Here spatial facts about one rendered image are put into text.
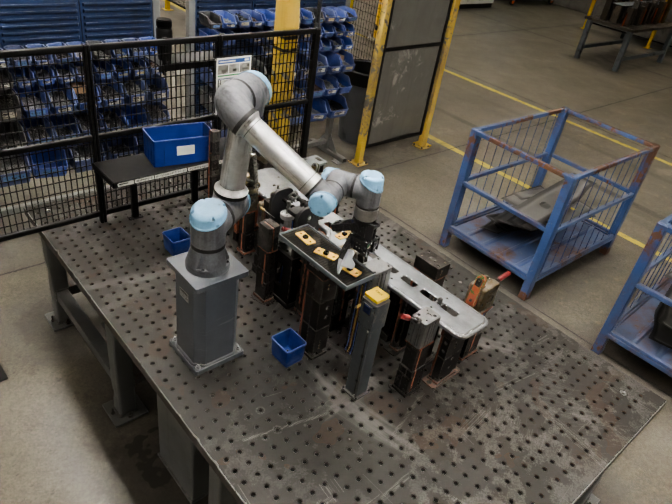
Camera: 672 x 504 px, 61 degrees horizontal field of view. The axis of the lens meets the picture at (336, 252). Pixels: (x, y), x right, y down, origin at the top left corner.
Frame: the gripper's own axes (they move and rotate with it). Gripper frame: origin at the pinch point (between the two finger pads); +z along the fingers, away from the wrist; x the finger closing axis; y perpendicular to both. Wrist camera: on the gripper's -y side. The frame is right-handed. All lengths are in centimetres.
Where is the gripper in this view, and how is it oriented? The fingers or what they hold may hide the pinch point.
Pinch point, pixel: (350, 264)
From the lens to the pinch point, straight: 195.9
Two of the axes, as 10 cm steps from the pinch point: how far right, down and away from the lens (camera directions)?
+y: 7.6, 4.5, -4.7
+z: -1.4, 8.2, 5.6
